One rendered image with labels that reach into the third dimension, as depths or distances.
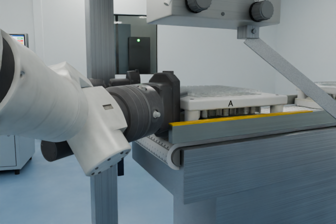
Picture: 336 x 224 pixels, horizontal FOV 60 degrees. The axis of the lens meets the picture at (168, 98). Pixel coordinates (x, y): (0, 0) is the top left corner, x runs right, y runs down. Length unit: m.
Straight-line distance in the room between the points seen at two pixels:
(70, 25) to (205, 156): 5.30
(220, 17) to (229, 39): 5.65
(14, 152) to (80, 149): 2.80
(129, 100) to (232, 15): 0.22
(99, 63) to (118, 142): 0.40
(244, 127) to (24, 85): 0.44
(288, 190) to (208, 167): 0.28
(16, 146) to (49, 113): 2.90
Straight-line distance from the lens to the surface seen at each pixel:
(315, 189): 0.85
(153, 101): 0.44
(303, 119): 0.69
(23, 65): 0.21
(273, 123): 0.63
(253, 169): 0.62
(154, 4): 0.51
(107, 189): 0.80
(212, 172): 0.56
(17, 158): 3.18
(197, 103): 0.53
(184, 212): 0.79
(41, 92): 0.23
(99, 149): 0.36
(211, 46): 6.00
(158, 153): 0.55
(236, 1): 0.52
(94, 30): 0.74
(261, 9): 0.52
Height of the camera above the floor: 1.06
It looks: 7 degrees down
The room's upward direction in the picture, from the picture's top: straight up
